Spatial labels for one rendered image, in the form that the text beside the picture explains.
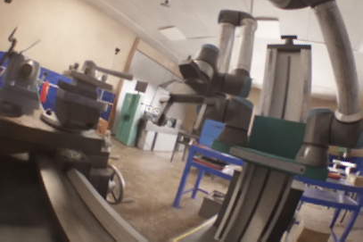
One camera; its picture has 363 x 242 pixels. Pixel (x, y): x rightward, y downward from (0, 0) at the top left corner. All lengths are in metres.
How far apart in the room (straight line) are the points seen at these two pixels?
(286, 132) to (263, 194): 0.41
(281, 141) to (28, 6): 5.05
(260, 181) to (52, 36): 4.72
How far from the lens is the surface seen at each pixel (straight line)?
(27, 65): 0.82
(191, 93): 0.48
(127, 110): 4.56
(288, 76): 1.17
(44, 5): 4.79
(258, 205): 1.14
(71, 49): 4.66
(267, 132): 1.00
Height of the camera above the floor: 1.08
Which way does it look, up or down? 6 degrees up
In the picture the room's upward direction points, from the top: 16 degrees clockwise
